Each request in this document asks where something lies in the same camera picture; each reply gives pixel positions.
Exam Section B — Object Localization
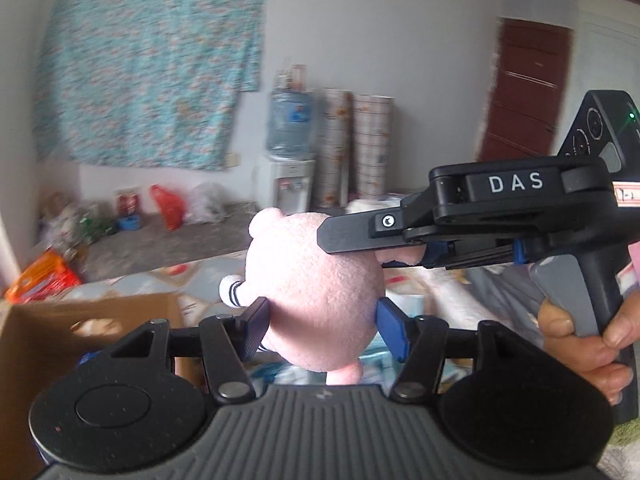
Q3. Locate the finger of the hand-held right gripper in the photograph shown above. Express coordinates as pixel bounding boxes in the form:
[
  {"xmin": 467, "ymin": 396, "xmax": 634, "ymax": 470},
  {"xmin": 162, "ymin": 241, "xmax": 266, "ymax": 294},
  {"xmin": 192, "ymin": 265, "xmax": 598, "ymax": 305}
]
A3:
[
  {"xmin": 384, "ymin": 232, "xmax": 527, "ymax": 269},
  {"xmin": 315, "ymin": 189, "xmax": 437, "ymax": 256}
]

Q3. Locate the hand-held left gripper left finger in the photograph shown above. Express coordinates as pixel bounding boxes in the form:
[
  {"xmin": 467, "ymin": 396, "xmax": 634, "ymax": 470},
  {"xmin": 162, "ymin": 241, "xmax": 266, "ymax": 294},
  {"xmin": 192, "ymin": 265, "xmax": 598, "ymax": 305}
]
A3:
[{"xmin": 107, "ymin": 297, "xmax": 272, "ymax": 406}]

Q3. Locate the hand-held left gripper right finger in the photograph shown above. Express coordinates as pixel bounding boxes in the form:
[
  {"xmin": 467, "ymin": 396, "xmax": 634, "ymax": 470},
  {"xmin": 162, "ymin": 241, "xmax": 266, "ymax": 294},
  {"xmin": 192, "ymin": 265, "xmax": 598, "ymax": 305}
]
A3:
[{"xmin": 376, "ymin": 298, "xmax": 522, "ymax": 404}]

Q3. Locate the pink plush toy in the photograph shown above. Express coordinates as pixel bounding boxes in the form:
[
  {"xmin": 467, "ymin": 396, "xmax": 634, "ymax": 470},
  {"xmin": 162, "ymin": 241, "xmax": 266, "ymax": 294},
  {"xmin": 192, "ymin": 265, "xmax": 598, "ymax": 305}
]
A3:
[{"xmin": 218, "ymin": 207, "xmax": 427, "ymax": 387}]

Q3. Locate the brown cardboard box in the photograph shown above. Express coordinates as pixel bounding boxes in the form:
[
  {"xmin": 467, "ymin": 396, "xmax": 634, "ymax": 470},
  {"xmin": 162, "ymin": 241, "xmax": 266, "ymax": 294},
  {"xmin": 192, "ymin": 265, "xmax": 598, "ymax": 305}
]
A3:
[{"xmin": 0, "ymin": 292, "xmax": 213, "ymax": 463}]

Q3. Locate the person's right hand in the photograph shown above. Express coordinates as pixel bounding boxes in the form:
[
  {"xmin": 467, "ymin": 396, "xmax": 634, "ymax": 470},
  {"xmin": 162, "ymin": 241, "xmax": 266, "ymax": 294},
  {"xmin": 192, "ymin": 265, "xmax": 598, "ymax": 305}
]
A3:
[{"xmin": 537, "ymin": 299, "xmax": 640, "ymax": 404}]

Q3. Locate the white water dispenser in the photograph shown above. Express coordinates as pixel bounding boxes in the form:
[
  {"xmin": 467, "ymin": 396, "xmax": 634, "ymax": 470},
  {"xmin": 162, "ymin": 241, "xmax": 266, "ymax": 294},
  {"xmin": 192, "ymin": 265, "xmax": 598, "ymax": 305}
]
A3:
[{"xmin": 255, "ymin": 152, "xmax": 317, "ymax": 217}]

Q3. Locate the floral patterned roll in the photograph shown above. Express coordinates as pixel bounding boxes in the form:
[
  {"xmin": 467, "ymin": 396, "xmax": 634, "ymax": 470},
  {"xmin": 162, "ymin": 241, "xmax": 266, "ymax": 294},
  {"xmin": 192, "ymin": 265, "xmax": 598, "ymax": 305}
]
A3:
[{"xmin": 320, "ymin": 87, "xmax": 355, "ymax": 209}]

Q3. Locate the checked patterned roll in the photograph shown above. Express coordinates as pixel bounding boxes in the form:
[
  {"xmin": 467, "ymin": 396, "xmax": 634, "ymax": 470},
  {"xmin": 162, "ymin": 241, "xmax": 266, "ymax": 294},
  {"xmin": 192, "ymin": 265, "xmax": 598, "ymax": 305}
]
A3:
[{"xmin": 350, "ymin": 92, "xmax": 397, "ymax": 199}]

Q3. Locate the dark red door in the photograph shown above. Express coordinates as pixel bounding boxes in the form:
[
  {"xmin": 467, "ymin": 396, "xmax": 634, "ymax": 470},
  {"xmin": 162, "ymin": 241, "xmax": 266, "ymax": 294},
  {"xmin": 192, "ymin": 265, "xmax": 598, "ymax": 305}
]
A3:
[{"xmin": 476, "ymin": 17, "xmax": 574, "ymax": 164}]

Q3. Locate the clear plastic bag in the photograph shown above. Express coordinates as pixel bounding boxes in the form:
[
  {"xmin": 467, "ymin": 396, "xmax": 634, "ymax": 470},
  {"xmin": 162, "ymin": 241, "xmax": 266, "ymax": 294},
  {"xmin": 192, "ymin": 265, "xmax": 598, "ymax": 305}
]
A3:
[{"xmin": 184, "ymin": 182, "xmax": 232, "ymax": 224}]

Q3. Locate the red plastic bag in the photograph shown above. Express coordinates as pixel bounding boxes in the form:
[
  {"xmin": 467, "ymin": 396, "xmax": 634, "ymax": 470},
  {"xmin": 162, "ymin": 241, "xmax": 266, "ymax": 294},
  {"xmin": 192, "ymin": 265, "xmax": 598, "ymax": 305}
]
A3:
[{"xmin": 149, "ymin": 184, "xmax": 187, "ymax": 232}]

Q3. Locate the orange plastic package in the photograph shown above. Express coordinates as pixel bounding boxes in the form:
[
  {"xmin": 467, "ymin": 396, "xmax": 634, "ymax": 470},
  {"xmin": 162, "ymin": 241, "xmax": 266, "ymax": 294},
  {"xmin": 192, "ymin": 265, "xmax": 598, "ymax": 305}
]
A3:
[{"xmin": 5, "ymin": 249, "xmax": 84, "ymax": 304}]

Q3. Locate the teal floral wall cloth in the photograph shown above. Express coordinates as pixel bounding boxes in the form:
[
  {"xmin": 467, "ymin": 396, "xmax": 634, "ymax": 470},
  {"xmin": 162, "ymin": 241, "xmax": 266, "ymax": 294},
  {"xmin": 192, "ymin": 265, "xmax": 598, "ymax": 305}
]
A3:
[{"xmin": 32, "ymin": 0, "xmax": 267, "ymax": 172}]

